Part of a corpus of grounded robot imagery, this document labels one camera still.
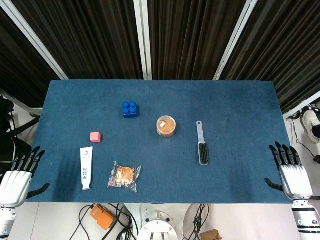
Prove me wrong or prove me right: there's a black office chair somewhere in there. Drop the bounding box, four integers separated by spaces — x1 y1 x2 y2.
0 96 41 171

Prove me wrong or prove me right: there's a white toothpaste tube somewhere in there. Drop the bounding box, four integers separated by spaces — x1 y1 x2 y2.
79 146 94 191

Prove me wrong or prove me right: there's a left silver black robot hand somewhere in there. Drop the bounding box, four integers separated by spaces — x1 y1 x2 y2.
0 146 51 208

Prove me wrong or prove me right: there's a blue studded building block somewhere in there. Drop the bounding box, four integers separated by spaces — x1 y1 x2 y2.
121 100 140 119

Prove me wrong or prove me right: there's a clear bag of snacks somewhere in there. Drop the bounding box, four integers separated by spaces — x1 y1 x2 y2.
107 161 142 193

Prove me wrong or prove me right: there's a pink cube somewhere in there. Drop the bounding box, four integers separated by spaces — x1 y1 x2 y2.
89 132 103 144

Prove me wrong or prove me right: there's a clear jar of orange snacks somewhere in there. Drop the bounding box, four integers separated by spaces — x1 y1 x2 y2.
156 115 177 138

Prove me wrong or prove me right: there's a black cable bundle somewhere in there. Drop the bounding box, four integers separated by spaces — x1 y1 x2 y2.
188 203 210 240

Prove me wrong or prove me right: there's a white frame post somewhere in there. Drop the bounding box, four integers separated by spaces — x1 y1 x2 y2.
133 0 153 81
212 0 260 81
0 0 69 81

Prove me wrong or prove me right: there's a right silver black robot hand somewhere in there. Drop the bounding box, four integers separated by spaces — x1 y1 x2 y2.
264 141 314 201

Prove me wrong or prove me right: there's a white sneaker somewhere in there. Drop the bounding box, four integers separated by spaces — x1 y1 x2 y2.
302 109 320 144

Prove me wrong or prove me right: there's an orange power box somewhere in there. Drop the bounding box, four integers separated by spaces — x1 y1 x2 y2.
88 204 116 230

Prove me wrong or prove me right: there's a dark pleated curtain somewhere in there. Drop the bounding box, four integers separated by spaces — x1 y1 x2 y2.
0 0 320 115

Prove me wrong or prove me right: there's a grey black bristle brush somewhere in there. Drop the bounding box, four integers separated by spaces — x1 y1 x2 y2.
196 120 209 166

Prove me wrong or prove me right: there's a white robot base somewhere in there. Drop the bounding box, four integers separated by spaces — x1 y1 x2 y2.
136 203 182 240

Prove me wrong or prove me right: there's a blue table cloth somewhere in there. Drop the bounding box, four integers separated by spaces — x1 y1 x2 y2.
25 79 294 204

